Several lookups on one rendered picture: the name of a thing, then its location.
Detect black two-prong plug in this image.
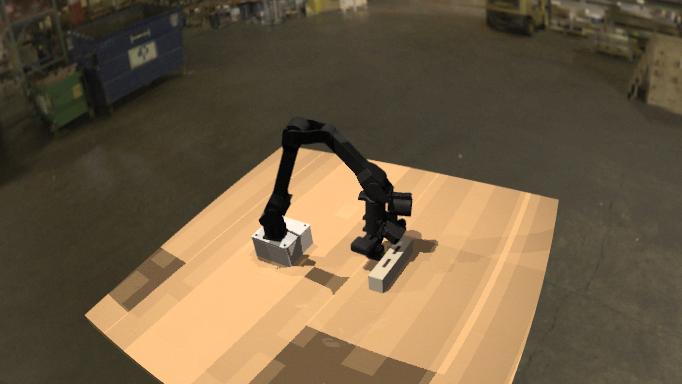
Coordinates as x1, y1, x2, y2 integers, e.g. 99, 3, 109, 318
367, 245, 387, 261

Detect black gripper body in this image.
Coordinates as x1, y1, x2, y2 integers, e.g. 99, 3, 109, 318
351, 211, 398, 257

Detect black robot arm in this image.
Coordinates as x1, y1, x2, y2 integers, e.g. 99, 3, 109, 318
259, 117, 412, 245

